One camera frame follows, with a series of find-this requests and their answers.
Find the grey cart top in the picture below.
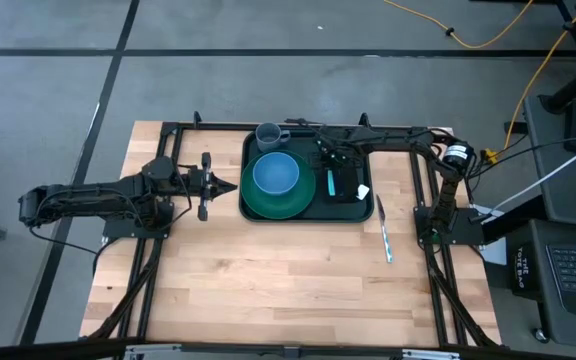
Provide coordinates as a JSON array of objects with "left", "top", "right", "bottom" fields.
[{"left": 522, "top": 93, "right": 576, "bottom": 230}]

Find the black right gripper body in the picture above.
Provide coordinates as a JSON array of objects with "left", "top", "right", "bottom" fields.
[{"left": 309, "top": 134, "right": 365, "bottom": 169}]

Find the green round plate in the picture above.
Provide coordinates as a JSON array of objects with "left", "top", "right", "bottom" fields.
[{"left": 240, "top": 149, "right": 317, "bottom": 220}]

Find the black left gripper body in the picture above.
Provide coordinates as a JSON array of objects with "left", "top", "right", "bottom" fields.
[{"left": 177, "top": 152, "right": 214, "bottom": 222}]

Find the black cloth napkin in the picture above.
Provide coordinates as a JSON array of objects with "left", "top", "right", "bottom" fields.
[{"left": 322, "top": 167, "right": 372, "bottom": 205}]

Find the blue bowl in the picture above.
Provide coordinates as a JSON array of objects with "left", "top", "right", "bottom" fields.
[{"left": 251, "top": 151, "right": 300, "bottom": 196}]

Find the grey mug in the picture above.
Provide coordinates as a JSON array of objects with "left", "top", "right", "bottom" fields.
[{"left": 255, "top": 122, "right": 292, "bottom": 154}]

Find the dark grey desk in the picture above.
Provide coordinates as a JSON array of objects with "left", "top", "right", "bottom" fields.
[{"left": 487, "top": 218, "right": 576, "bottom": 351}]

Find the black tote bag box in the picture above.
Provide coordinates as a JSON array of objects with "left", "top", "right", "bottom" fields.
[{"left": 511, "top": 242, "right": 543, "bottom": 297}]

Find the knife with patterned handle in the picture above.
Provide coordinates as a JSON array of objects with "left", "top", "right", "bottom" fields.
[{"left": 375, "top": 193, "right": 394, "bottom": 265}]

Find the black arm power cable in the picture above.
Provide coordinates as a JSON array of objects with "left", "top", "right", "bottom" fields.
[{"left": 27, "top": 225, "right": 114, "bottom": 274}]

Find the yellow extension cable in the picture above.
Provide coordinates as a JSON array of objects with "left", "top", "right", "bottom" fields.
[
  {"left": 382, "top": 0, "right": 535, "bottom": 50},
  {"left": 503, "top": 0, "right": 576, "bottom": 151}
]

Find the dark green rectangular tray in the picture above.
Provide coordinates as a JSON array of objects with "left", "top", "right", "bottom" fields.
[{"left": 238, "top": 129, "right": 375, "bottom": 224}]

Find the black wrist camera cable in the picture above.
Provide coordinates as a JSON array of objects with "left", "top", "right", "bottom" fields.
[{"left": 173, "top": 163, "right": 193, "bottom": 222}]

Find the black aluminium table frame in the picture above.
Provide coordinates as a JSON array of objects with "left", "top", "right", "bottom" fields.
[{"left": 80, "top": 110, "right": 502, "bottom": 360}]

